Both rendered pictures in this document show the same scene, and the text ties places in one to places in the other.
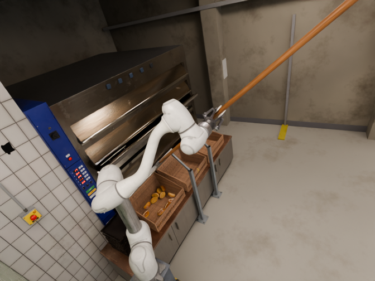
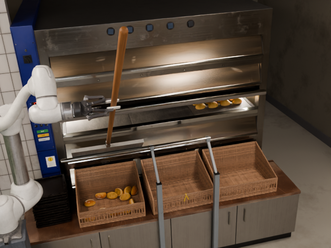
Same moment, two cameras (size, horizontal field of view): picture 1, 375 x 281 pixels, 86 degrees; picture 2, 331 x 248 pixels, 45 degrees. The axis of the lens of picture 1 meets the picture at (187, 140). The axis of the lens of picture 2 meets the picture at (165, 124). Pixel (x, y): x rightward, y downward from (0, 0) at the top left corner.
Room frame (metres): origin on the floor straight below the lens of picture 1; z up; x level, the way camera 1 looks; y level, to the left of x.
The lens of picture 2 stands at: (-0.19, -1.61, 2.79)
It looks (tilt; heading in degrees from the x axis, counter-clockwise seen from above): 27 degrees down; 38
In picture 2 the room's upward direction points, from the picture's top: 3 degrees counter-clockwise
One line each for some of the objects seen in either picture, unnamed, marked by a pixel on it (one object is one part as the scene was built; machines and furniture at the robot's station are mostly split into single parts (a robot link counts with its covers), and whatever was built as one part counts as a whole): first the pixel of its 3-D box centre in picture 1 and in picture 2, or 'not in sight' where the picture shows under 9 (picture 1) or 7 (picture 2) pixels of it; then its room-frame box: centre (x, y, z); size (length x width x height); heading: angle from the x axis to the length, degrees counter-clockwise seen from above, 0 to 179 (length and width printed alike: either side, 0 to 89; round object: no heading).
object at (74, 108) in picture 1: (135, 76); (159, 31); (2.34, 0.40, 1.99); 1.80 x 0.08 x 0.21; 141
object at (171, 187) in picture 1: (154, 198); (109, 192); (1.70, 0.54, 0.72); 0.56 x 0.49 x 0.28; 140
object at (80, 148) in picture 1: (111, 137); (138, 97); (2.86, 1.15, 1.05); 2.10 x 1.91 x 2.10; 141
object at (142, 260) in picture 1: (142, 260); (3, 211); (0.76, 0.49, 1.17); 0.18 x 0.16 x 0.22; 9
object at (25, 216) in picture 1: (30, 215); not in sight; (1.13, 1.29, 1.46); 0.10 x 0.07 x 0.10; 141
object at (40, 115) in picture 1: (53, 178); (49, 107); (2.10, 1.76, 1.07); 1.93 x 0.16 x 2.15; 51
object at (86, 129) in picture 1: (143, 93); (161, 55); (2.32, 0.37, 1.80); 1.79 x 0.11 x 0.19; 141
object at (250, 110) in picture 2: (156, 137); (164, 123); (2.34, 0.39, 1.16); 1.80 x 0.06 x 0.04; 141
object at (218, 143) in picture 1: (202, 142); (238, 170); (2.63, -0.22, 0.72); 0.56 x 0.49 x 0.28; 140
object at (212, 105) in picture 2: not in sight; (210, 93); (3.05, 0.35, 1.21); 0.61 x 0.48 x 0.06; 51
